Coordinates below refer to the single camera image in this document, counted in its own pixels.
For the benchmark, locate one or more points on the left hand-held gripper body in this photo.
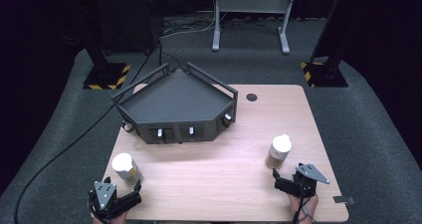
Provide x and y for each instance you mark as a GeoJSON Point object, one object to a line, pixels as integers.
{"type": "Point", "coordinates": [105, 194]}

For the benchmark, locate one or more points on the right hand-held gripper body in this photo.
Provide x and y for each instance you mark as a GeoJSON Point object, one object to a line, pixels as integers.
{"type": "Point", "coordinates": [307, 180]}

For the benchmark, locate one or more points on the flat-capped white seasoning bottle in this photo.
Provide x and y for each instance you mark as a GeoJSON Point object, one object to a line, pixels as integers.
{"type": "Point", "coordinates": [125, 167]}

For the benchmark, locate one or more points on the round-capped white seasoning bottle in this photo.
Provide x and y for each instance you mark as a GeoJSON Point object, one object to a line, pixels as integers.
{"type": "Point", "coordinates": [279, 151]}

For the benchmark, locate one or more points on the dark grey corner rack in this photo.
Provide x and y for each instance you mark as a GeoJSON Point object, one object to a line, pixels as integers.
{"type": "Point", "coordinates": [179, 104]}

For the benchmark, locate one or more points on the person's left hand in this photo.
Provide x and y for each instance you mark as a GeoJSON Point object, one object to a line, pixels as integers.
{"type": "Point", "coordinates": [112, 219]}

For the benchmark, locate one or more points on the person's right hand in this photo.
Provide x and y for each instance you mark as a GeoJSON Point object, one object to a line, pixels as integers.
{"type": "Point", "coordinates": [310, 207]}

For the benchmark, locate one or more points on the grey tape strip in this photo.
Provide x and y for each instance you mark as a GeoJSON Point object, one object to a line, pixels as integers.
{"type": "Point", "coordinates": [343, 199]}

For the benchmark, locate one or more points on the black round table grommet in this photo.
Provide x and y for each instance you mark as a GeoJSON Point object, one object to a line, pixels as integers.
{"type": "Point", "coordinates": [252, 97]}

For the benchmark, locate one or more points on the black striped stand base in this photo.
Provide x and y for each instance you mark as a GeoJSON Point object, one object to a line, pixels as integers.
{"type": "Point", "coordinates": [326, 76]}
{"type": "Point", "coordinates": [106, 76]}

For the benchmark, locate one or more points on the grey metal stand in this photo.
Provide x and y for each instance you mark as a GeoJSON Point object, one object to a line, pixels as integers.
{"type": "Point", "coordinates": [252, 5]}

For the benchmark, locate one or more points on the black stand post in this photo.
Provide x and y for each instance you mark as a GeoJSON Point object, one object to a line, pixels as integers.
{"type": "Point", "coordinates": [328, 28]}
{"type": "Point", "coordinates": [96, 51]}

